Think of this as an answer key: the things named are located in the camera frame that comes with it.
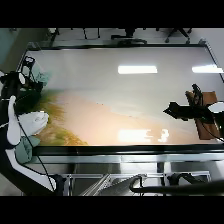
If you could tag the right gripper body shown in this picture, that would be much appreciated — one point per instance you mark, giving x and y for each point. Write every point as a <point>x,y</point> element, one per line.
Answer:
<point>177,110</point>

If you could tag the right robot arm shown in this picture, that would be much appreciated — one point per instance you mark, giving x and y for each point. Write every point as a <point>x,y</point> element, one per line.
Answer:
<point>213,117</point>

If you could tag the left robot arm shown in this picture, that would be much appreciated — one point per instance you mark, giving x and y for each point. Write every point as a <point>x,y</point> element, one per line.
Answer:
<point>13,126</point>

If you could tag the brown garment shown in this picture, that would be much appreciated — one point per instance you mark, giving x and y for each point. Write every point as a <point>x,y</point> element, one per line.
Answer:
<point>207,128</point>

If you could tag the teal garment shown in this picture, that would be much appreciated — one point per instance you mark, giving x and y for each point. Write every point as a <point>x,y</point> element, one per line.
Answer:
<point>44,76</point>

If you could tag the white garment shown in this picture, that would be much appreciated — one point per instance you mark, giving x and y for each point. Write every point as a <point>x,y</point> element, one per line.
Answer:
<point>33,120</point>

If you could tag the pale green garment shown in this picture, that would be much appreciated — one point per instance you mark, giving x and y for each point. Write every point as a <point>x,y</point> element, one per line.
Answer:
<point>24,150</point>

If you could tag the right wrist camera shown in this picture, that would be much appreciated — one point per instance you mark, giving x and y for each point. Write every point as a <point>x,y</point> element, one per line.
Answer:
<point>197,90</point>

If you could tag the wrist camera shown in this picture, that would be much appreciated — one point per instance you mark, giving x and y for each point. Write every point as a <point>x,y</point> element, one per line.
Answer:
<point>28,61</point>
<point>197,90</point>

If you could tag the silver frame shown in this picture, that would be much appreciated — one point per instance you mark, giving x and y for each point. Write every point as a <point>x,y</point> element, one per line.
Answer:
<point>110,158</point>

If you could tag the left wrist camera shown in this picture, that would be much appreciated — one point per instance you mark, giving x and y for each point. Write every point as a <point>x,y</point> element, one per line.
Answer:
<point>28,61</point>

